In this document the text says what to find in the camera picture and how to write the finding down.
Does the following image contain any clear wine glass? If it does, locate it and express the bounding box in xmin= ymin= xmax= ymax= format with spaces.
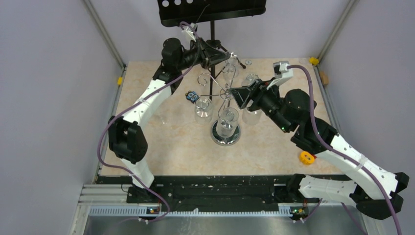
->
xmin=222 ymin=52 xmax=239 ymax=86
xmin=159 ymin=115 xmax=168 ymax=126

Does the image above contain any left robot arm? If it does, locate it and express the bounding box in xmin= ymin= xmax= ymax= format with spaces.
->
xmin=108 ymin=38 xmax=230 ymax=202

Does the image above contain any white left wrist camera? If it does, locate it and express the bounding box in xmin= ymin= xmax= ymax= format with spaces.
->
xmin=181 ymin=23 xmax=198 ymax=43

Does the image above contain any chrome wine glass rack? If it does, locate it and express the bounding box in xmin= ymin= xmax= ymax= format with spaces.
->
xmin=196 ymin=51 xmax=260 ymax=147

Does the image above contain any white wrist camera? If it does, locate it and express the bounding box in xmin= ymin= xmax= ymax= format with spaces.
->
xmin=181 ymin=23 xmax=198 ymax=43
xmin=267 ymin=61 xmax=294 ymax=90

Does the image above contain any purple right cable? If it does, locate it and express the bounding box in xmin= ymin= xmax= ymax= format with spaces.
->
xmin=287 ymin=65 xmax=403 ymax=235

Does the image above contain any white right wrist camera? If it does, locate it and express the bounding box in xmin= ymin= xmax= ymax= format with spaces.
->
xmin=267 ymin=61 xmax=294 ymax=90

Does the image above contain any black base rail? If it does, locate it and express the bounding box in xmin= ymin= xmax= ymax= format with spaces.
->
xmin=81 ymin=174 xmax=325 ymax=224

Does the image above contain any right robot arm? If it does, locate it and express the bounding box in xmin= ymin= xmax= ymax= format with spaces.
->
xmin=230 ymin=80 xmax=409 ymax=220

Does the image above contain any clear wine glass back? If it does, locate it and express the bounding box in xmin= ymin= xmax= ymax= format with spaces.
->
xmin=222 ymin=52 xmax=239 ymax=86

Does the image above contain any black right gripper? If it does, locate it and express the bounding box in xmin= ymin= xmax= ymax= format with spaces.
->
xmin=230 ymin=77 xmax=292 ymax=134

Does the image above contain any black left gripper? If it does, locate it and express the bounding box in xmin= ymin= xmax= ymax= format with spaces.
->
xmin=176 ymin=36 xmax=230 ymax=71

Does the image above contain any black music stand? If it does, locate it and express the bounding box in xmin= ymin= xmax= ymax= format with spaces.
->
xmin=153 ymin=0 xmax=266 ymax=93

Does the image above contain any ribbed wine glass upper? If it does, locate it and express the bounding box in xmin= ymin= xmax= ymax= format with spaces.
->
xmin=244 ymin=74 xmax=259 ymax=80

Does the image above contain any small blue black toy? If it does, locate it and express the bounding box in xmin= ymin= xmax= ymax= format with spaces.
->
xmin=185 ymin=91 xmax=200 ymax=104

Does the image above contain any yellow corner bracket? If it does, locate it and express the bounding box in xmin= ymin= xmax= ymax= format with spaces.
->
xmin=309 ymin=57 xmax=320 ymax=66

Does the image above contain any ribbed wine glass left-front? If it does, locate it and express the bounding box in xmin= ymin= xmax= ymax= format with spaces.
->
xmin=194 ymin=97 xmax=213 ymax=124

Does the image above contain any ribbed wine glass right-front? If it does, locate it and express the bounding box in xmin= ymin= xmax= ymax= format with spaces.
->
xmin=242 ymin=109 xmax=262 ymax=125

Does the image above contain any yellow red toy block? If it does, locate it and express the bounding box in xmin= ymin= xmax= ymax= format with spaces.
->
xmin=299 ymin=151 xmax=316 ymax=165

